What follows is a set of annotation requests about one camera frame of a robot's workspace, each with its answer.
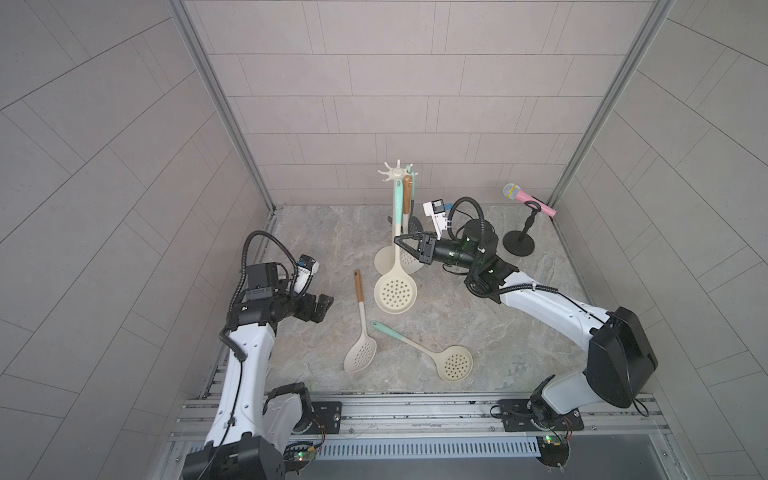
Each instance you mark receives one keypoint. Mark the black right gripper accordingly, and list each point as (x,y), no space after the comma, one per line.
(426,256)

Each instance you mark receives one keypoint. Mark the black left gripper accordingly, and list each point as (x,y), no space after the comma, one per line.
(306,313)

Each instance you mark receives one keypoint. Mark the cream skimmer green handle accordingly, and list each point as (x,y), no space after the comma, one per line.
(396,291)
(453,364)

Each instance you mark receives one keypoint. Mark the cream skimmer green handle bottom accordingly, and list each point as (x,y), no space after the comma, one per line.
(453,364)

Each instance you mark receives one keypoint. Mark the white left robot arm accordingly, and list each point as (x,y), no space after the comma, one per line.
(252,426)

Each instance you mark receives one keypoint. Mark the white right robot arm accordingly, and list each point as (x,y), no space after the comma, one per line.
(620,359)

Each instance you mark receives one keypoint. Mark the cream utensil rack stand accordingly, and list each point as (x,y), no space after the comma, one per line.
(384,259)

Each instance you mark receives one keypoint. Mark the black microphone stand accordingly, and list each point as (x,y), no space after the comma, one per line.
(519,242)

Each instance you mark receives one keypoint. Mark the pink toy microphone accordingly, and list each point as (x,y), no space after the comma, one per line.
(515,192)

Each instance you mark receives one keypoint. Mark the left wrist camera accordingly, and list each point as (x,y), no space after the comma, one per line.
(307,267)

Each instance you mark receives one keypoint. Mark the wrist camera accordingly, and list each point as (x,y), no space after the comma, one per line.
(307,267)
(436,211)

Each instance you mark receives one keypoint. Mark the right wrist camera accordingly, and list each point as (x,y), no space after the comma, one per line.
(436,211)

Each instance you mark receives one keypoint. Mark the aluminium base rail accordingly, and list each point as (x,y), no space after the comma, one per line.
(467,414)

